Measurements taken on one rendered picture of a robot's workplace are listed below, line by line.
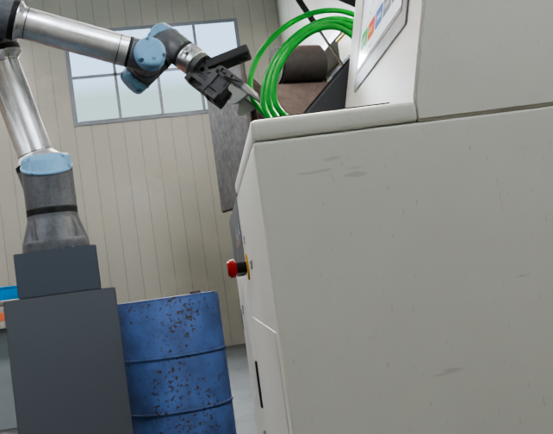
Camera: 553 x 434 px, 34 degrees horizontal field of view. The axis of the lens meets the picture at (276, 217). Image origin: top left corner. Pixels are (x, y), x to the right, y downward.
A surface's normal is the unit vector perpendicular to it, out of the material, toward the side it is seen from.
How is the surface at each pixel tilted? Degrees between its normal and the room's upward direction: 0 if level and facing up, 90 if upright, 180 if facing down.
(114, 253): 90
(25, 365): 90
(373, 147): 90
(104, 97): 90
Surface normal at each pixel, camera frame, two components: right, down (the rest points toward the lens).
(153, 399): -0.27, -0.03
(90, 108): 0.18, -0.09
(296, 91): 0.29, -0.54
